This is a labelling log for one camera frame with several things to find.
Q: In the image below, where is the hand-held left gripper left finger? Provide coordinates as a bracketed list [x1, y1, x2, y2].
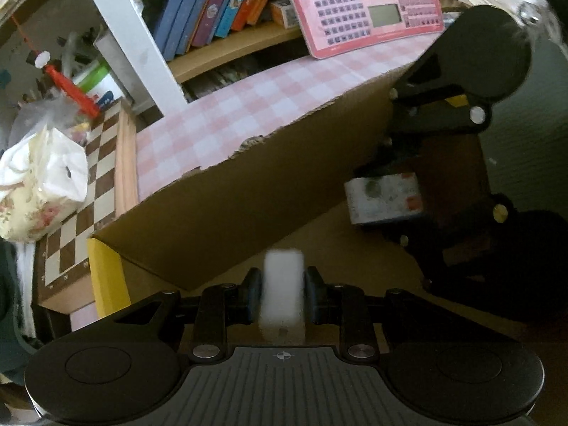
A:
[113, 268, 262, 362]

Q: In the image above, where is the blue illustrated book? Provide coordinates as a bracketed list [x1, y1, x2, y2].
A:
[215, 0, 262, 38]

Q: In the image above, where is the white shelf frame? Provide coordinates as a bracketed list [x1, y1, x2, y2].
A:
[75, 0, 188, 120]

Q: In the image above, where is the wooden chessboard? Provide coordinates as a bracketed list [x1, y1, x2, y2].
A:
[38, 97, 139, 314]

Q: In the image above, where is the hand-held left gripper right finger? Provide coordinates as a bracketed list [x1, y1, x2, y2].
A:
[305, 266, 458, 361]

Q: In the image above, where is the pink checkered cartoon desk mat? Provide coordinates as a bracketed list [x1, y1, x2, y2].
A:
[71, 31, 449, 333]

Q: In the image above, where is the white foam block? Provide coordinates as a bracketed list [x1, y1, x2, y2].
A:
[260, 250, 308, 347]

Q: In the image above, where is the cardboard box with yellow flap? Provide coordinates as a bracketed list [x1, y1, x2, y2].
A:
[87, 64, 529, 347]

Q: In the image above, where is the stack of thin booklets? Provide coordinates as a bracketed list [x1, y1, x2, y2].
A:
[183, 51, 307, 102]

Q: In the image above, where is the clear plastic bag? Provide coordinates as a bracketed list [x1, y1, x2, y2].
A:
[9, 92, 96, 148]

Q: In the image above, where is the small orange white box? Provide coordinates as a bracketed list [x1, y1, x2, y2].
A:
[270, 0, 303, 28]

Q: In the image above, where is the small white box red label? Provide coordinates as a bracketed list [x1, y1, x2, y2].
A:
[345, 171, 424, 227]

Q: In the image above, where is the pink learning tablet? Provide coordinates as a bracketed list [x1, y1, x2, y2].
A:
[275, 0, 446, 59]

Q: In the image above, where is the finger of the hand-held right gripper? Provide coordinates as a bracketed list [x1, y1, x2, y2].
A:
[353, 69, 493, 182]
[361, 193, 520, 297]

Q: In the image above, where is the purple book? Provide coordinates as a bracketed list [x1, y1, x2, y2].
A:
[192, 0, 238, 48]

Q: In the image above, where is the green white box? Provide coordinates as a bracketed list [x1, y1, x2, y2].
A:
[72, 60, 126, 104]

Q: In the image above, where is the floral tissue pack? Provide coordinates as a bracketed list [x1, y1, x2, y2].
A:
[0, 127, 88, 243]

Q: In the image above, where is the red plastic toy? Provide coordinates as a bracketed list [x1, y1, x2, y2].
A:
[44, 64, 103, 119]

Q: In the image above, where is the dark blue book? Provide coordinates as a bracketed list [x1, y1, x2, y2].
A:
[153, 0, 198, 60]
[175, 0, 219, 56]

